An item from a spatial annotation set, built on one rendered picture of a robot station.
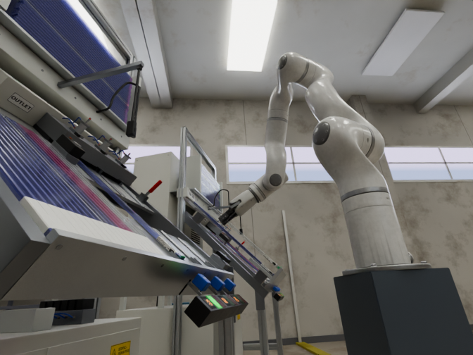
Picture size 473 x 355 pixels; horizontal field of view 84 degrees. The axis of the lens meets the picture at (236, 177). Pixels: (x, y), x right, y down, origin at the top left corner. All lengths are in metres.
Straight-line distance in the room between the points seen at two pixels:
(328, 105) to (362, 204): 0.35
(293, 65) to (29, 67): 0.84
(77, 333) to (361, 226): 0.72
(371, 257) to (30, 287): 0.62
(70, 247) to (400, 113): 6.74
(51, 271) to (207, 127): 4.93
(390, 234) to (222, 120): 4.76
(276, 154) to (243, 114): 4.40
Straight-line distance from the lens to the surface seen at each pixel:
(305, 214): 4.71
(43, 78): 1.07
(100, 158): 0.98
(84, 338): 0.83
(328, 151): 0.76
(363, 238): 0.71
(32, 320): 0.78
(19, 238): 0.30
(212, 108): 5.46
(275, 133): 1.11
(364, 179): 0.74
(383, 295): 0.64
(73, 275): 0.35
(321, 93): 0.94
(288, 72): 1.04
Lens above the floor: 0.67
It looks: 24 degrees up
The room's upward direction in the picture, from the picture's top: 3 degrees counter-clockwise
